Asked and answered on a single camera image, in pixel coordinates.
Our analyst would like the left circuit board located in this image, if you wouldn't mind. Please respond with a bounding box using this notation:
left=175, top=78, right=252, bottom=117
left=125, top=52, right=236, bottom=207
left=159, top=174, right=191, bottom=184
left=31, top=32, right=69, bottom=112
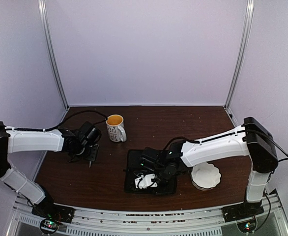
left=39, top=219, right=59, bottom=234

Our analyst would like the right circuit board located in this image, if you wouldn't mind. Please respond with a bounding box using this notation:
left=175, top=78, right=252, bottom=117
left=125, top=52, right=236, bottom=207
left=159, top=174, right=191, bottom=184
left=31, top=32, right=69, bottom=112
left=237, top=220, right=257, bottom=234

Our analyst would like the aluminium frame post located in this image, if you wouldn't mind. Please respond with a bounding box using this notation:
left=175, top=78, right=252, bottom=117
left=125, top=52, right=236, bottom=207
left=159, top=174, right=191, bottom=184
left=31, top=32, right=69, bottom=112
left=38, top=0, right=69, bottom=110
left=225, top=0, right=255, bottom=110

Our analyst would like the circuit board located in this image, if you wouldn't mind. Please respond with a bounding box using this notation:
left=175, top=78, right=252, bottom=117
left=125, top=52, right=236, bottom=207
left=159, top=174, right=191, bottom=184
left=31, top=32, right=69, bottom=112
left=39, top=219, right=59, bottom=234
left=237, top=220, right=257, bottom=234

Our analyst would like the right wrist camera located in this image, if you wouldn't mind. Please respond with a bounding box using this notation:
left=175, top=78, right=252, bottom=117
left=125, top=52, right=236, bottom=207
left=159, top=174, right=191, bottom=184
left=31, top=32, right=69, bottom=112
left=134, top=174, right=158, bottom=189

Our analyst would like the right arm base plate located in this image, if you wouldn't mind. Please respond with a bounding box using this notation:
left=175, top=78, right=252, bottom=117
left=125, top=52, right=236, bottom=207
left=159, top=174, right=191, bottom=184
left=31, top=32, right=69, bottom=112
left=222, top=202, right=264, bottom=222

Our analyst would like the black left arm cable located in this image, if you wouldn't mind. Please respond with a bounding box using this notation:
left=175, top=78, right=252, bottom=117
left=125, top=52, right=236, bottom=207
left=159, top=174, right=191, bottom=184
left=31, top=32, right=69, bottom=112
left=55, top=111, right=109, bottom=131

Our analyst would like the front aluminium rail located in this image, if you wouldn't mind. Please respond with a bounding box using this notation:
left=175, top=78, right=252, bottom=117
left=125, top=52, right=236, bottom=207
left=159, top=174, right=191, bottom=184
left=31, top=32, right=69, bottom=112
left=4, top=193, right=288, bottom=236

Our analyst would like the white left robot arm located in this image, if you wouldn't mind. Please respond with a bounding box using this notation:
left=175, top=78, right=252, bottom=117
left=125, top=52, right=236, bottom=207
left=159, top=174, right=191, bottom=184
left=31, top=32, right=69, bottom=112
left=0, top=121, right=102, bottom=218

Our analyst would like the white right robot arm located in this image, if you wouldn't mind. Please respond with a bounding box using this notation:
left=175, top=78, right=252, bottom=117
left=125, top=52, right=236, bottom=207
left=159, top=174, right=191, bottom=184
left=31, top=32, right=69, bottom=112
left=134, top=117, right=278, bottom=217

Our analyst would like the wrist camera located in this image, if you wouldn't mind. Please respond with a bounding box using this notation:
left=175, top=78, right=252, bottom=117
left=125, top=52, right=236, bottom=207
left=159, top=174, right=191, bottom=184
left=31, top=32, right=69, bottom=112
left=134, top=174, right=158, bottom=189
left=78, top=121, right=101, bottom=146

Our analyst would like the white scalloped ceramic bowl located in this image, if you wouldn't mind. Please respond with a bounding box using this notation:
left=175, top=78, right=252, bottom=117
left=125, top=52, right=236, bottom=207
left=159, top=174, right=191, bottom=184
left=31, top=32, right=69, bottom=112
left=191, top=162, right=221, bottom=191

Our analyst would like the left aluminium frame post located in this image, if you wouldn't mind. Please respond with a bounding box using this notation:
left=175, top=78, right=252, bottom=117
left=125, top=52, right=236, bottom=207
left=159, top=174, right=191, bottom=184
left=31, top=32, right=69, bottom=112
left=38, top=0, right=69, bottom=110

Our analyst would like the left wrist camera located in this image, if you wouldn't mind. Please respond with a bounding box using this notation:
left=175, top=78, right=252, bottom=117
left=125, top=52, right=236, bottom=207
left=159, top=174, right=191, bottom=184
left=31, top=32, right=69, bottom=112
left=78, top=121, right=101, bottom=146

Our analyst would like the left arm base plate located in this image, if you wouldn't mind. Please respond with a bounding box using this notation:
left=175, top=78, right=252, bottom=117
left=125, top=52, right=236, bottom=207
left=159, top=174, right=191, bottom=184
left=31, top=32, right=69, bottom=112
left=31, top=203, right=75, bottom=223

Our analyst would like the black zippered tool case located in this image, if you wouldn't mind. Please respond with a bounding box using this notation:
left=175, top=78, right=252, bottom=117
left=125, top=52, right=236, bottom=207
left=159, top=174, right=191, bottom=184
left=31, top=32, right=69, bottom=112
left=124, top=147, right=177, bottom=195

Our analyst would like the right aluminium frame post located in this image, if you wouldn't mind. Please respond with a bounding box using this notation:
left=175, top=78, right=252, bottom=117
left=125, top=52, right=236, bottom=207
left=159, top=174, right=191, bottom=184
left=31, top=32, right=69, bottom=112
left=225, top=0, right=255, bottom=110

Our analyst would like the white floral ceramic mug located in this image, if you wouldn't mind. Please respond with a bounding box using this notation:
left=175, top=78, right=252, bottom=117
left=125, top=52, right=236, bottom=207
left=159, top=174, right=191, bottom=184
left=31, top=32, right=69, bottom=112
left=106, top=114, right=127, bottom=143

